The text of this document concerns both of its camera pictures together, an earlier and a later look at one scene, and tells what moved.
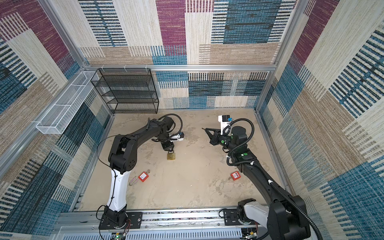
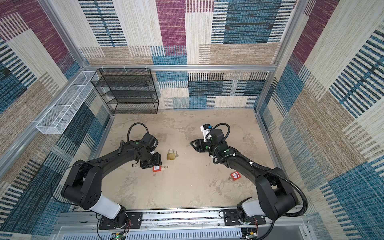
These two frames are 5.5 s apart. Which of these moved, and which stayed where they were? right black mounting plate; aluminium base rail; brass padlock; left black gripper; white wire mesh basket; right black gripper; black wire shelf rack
Moved: right black gripper; left black gripper
Stayed: black wire shelf rack; aluminium base rail; white wire mesh basket; brass padlock; right black mounting plate
